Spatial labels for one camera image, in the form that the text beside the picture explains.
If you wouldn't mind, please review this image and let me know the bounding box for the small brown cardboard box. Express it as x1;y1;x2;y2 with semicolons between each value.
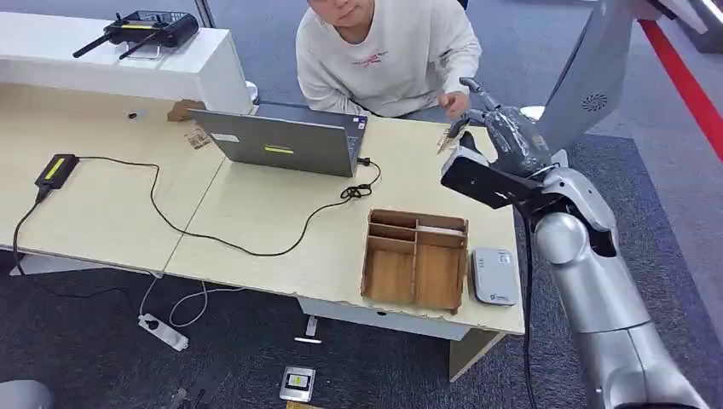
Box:
166;99;207;123

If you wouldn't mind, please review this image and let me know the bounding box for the grey display panel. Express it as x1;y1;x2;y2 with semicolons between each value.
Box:
533;0;637;154

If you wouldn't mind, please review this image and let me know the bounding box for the square floor device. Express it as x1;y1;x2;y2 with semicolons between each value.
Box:
279;366;317;404

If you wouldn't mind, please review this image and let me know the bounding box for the white cabinet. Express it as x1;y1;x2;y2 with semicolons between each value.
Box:
0;11;253;115

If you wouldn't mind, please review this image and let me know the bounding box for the white card reader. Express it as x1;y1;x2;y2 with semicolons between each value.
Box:
470;247;519;308

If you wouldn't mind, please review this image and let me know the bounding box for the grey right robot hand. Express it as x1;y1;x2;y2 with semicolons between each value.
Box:
444;76;556;180

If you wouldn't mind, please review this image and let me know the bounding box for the grey laptop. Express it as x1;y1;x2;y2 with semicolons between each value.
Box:
188;101;369;179

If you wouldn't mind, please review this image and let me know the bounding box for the person's left hand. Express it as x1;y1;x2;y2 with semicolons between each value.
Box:
437;89;471;120

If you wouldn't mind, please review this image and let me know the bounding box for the black adapter mains cable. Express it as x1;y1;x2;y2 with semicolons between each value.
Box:
11;187;140;302

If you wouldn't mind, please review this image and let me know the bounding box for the patterned card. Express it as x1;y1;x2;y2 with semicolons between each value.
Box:
183;126;212;151

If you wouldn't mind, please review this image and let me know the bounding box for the grey robot body part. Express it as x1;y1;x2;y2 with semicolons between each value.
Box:
0;379;53;409

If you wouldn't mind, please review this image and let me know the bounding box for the white cable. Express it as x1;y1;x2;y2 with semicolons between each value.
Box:
138;273;245;329

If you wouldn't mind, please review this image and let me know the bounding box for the white desk frame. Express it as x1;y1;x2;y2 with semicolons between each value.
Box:
293;297;471;345

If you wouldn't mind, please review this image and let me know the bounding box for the beige desk leg panel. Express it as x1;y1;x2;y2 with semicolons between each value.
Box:
448;328;506;383

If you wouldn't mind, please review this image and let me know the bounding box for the wooden card box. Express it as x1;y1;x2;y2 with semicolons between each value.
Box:
360;209;470;315

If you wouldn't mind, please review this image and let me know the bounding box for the white power strip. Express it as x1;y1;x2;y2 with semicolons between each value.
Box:
136;313;190;353

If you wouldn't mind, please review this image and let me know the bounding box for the white card in box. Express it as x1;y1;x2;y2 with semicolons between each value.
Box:
416;223;466;238

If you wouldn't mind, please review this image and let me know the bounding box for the black remote controller with antennas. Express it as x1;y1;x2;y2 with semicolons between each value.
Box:
72;9;200;61

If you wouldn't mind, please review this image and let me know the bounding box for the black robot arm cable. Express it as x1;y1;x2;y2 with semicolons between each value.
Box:
520;216;539;409

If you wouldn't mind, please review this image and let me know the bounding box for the black laptop power cable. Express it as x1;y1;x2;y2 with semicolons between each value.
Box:
76;155;384;259

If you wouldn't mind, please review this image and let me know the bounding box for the black power adapter yellow label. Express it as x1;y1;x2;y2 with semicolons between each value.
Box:
33;153;80;191

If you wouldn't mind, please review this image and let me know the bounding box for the pale card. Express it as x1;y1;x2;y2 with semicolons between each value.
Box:
435;131;460;155

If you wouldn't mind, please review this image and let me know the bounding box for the person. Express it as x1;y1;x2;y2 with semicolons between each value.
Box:
294;0;483;121

